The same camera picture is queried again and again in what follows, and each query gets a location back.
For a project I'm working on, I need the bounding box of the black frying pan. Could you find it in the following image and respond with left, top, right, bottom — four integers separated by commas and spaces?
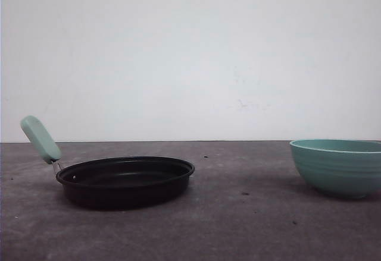
20, 115, 195, 210

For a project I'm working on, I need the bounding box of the teal ribbed bowl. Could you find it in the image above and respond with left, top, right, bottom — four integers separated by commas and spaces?
289, 139, 380, 199

